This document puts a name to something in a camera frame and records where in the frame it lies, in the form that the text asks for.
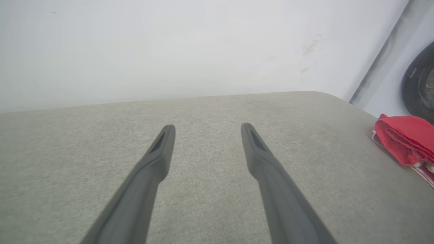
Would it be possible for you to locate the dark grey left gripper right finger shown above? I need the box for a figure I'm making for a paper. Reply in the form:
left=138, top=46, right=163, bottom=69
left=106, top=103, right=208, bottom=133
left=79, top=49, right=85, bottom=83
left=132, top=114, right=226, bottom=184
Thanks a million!
left=241, top=123, right=338, bottom=244

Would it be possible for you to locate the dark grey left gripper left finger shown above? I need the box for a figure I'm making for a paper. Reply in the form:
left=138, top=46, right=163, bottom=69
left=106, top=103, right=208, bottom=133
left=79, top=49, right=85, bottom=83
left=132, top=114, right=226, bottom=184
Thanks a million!
left=80, top=124, right=176, bottom=244

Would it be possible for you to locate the red t-shirt with white trim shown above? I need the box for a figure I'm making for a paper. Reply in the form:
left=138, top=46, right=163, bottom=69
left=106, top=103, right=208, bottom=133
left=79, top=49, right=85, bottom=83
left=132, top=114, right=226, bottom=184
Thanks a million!
left=371, top=114, right=434, bottom=189

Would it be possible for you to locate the white washing machine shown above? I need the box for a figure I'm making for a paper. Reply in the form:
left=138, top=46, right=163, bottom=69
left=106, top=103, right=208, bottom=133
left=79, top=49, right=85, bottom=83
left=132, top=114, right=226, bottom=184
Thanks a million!
left=349, top=0, right=434, bottom=125

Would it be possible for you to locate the black round wheel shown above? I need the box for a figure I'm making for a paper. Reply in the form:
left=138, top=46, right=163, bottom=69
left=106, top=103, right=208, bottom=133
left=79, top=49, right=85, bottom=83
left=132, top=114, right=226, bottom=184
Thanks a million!
left=401, top=41, right=434, bottom=125

